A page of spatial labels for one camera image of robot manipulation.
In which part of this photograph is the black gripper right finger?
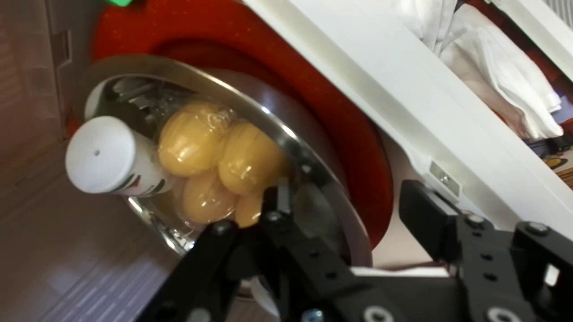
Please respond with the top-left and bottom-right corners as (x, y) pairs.
(400, 179), (573, 322)

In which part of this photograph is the white three-tier cabinet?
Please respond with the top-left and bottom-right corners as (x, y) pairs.
(241, 0), (573, 283)

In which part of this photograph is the yellow lemon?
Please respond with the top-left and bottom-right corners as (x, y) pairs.
(218, 120), (287, 197)
(157, 99), (234, 179)
(178, 168), (243, 228)
(232, 188), (269, 229)

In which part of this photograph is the red round plastic dish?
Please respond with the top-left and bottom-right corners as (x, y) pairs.
(65, 0), (398, 253)

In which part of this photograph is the white plastic bottle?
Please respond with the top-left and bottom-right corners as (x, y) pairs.
(64, 113), (176, 199)

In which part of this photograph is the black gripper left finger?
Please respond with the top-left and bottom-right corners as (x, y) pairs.
(135, 183), (363, 322)

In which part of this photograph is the stainless steel bowl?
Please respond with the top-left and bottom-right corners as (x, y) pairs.
(81, 52), (377, 269)

